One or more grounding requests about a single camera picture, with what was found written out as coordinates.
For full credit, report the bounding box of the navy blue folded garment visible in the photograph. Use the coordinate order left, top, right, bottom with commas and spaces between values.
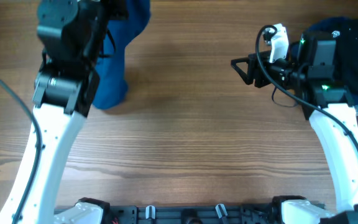
303, 17, 358, 105

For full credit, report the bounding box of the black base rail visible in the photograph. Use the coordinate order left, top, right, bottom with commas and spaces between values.
54, 203, 326, 224

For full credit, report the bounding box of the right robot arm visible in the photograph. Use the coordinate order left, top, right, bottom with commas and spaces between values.
231, 25, 358, 223

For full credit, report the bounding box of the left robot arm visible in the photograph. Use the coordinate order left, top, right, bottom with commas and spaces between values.
0, 0, 129, 223

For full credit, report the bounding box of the black cable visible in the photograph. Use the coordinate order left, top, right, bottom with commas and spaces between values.
254, 24, 358, 218
0, 58, 44, 224

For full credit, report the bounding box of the right black cable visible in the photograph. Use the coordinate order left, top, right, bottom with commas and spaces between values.
254, 24, 358, 218

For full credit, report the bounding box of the blue polo shirt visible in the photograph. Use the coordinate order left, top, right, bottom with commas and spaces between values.
93, 0, 151, 110

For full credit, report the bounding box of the left black cable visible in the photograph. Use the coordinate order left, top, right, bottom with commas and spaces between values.
0, 58, 44, 224

